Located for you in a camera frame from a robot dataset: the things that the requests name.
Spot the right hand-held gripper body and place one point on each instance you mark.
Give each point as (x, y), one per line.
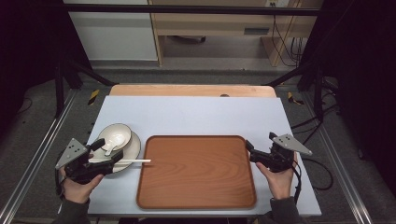
(280, 158)

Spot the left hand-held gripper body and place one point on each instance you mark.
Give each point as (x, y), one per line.
(72, 154)

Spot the white ceramic spoon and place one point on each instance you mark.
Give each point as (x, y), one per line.
(113, 143)

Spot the cream round plate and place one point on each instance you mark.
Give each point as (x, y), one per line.
(134, 149)

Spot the white chopstick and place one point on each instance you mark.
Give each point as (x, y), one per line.
(137, 160)

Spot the cream round bowl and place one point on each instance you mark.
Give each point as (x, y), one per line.
(123, 132)

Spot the brown wooden tray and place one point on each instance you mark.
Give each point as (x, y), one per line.
(196, 171)

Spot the person's right hand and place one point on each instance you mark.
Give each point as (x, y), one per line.
(280, 183)

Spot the person's left hand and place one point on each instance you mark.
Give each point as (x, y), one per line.
(79, 189)

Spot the yellow black tape strip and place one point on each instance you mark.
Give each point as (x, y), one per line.
(93, 97)
(292, 98)

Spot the black metal stand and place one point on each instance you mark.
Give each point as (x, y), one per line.
(60, 90)
(318, 93)

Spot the pale blue table board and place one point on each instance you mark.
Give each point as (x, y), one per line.
(193, 115)

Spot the light wooden table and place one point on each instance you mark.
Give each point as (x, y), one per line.
(174, 90)

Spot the black curtain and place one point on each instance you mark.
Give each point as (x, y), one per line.
(361, 77)
(28, 46)

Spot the white cabinet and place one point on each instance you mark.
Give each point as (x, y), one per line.
(112, 34)

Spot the light wooden desk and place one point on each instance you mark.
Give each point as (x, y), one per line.
(218, 23)

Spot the aluminium floor rail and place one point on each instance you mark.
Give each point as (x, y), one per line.
(339, 168)
(34, 161)

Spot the black horizontal frame bar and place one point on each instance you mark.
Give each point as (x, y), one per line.
(186, 9)

